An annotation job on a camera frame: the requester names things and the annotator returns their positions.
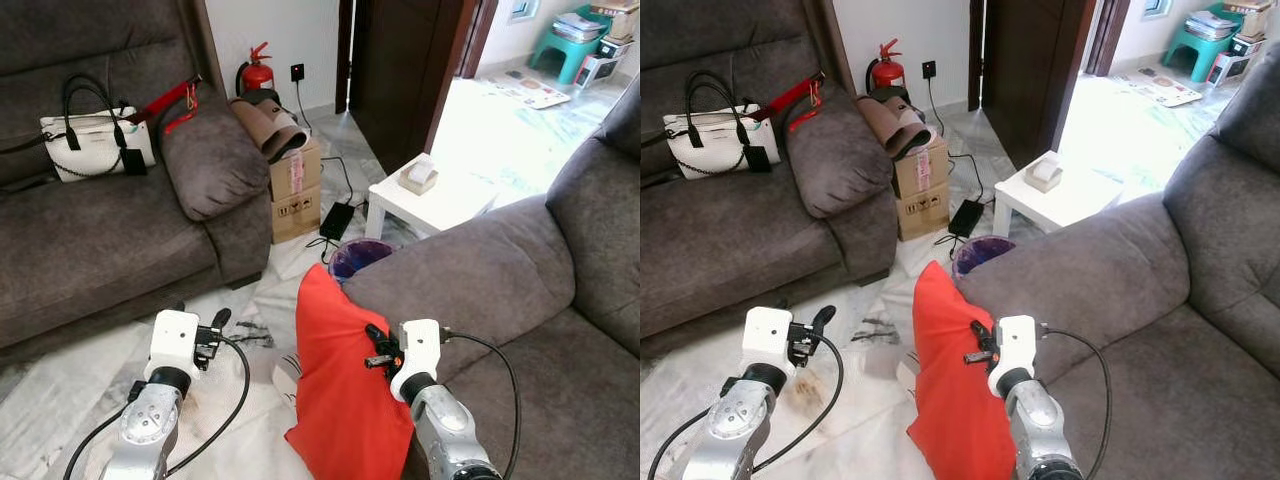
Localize red pillow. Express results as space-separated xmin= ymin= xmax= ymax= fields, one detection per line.
xmin=284 ymin=263 xmax=417 ymax=480
xmin=906 ymin=260 xmax=1023 ymax=480

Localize grey fabric sofa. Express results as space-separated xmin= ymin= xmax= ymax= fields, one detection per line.
xmin=0 ymin=0 xmax=273 ymax=367
xmin=340 ymin=75 xmax=641 ymax=480
xmin=955 ymin=40 xmax=1280 ymax=480
xmin=640 ymin=0 xmax=899 ymax=362

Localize printed floor mat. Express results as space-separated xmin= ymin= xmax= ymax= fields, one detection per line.
xmin=488 ymin=71 xmax=572 ymax=110
xmin=1113 ymin=71 xmax=1205 ymax=109

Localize purple lined waste bin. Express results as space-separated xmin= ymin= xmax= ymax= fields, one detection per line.
xmin=328 ymin=238 xmax=397 ymax=287
xmin=950 ymin=235 xmax=1017 ymax=280

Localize black power adapter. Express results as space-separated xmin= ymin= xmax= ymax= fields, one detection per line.
xmin=318 ymin=202 xmax=357 ymax=242
xmin=947 ymin=198 xmax=987 ymax=239

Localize white side table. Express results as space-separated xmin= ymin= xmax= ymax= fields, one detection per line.
xmin=365 ymin=163 xmax=499 ymax=242
xmin=993 ymin=162 xmax=1127 ymax=239

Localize brown cardboard box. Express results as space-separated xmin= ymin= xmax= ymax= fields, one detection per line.
xmin=893 ymin=135 xmax=952 ymax=242
xmin=268 ymin=138 xmax=325 ymax=245

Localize beige tissue box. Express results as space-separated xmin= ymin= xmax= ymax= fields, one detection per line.
xmin=1024 ymin=152 xmax=1065 ymax=194
xmin=398 ymin=155 xmax=440 ymax=197

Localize rolled brown mat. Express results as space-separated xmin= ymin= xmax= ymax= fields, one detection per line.
xmin=230 ymin=92 xmax=310 ymax=165
xmin=858 ymin=89 xmax=937 ymax=162

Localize red fire extinguisher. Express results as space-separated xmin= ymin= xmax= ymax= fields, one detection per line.
xmin=866 ymin=38 xmax=907 ymax=94
xmin=236 ymin=42 xmax=276 ymax=97

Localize dark wooden door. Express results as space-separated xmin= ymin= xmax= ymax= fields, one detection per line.
xmin=348 ymin=0 xmax=489 ymax=175
xmin=980 ymin=0 xmax=1102 ymax=170

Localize green plastic stool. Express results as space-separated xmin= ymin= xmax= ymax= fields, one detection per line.
xmin=1160 ymin=6 xmax=1247 ymax=84
xmin=528 ymin=8 xmax=614 ymax=87

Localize small tan cardboard box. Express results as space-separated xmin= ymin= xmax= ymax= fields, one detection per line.
xmin=590 ymin=0 xmax=641 ymax=42
xmin=1225 ymin=0 xmax=1277 ymax=37

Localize grey stack of papers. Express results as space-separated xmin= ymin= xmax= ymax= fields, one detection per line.
xmin=1186 ymin=9 xmax=1241 ymax=41
xmin=552 ymin=12 xmax=607 ymax=44

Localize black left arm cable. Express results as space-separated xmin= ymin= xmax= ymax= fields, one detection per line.
xmin=647 ymin=333 xmax=847 ymax=480
xmin=62 ymin=334 xmax=252 ymax=480

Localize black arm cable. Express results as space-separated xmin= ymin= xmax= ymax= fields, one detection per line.
xmin=1033 ymin=324 xmax=1114 ymax=480
xmin=62 ymin=334 xmax=252 ymax=480
xmin=647 ymin=333 xmax=847 ymax=480
xmin=438 ymin=329 xmax=524 ymax=480

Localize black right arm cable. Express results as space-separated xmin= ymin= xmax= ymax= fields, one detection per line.
xmin=1033 ymin=324 xmax=1114 ymax=480
xmin=438 ymin=329 xmax=524 ymax=480

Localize black adapter cable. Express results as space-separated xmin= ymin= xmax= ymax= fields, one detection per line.
xmin=294 ymin=80 xmax=358 ymax=263
xmin=926 ymin=78 xmax=989 ymax=259

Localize white handbag black handles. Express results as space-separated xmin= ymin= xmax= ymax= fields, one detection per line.
xmin=664 ymin=71 xmax=784 ymax=182
xmin=40 ymin=75 xmax=159 ymax=185

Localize red strap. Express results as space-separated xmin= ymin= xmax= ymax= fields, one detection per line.
xmin=755 ymin=72 xmax=827 ymax=135
xmin=128 ymin=77 xmax=202 ymax=137

